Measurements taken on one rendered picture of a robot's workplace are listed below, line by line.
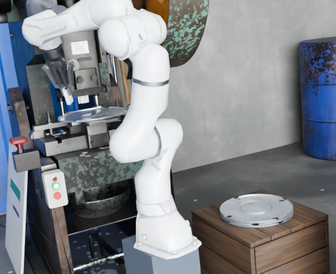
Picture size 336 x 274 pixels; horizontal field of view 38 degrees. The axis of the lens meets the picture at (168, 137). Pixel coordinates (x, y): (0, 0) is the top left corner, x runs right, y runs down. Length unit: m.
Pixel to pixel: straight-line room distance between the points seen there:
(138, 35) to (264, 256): 0.91
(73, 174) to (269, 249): 0.82
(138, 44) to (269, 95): 2.82
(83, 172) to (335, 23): 3.07
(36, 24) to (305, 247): 1.25
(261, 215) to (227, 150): 2.07
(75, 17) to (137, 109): 0.35
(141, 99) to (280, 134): 2.94
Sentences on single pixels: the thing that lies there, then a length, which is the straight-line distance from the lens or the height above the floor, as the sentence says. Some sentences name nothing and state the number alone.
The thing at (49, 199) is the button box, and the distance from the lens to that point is 1.88.
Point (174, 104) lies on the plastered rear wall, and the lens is 3.66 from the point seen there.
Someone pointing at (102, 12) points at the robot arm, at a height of 1.18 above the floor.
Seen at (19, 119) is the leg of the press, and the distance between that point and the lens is 2.40.
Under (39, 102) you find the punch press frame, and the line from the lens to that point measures 2.33.
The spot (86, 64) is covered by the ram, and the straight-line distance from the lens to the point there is 2.11.
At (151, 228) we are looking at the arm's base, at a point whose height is 0.52.
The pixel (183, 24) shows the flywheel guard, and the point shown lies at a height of 1.11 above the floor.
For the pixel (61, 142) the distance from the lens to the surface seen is 2.05.
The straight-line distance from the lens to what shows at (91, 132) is 2.04.
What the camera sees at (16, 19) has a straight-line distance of 2.24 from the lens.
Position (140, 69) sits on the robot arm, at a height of 1.01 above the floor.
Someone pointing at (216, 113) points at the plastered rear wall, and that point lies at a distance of 3.84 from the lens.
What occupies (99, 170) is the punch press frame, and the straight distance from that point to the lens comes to 2.02.
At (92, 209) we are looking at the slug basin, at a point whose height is 0.37.
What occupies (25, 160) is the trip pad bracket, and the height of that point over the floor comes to 0.68.
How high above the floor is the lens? 1.13
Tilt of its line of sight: 13 degrees down
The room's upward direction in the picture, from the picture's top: 6 degrees counter-clockwise
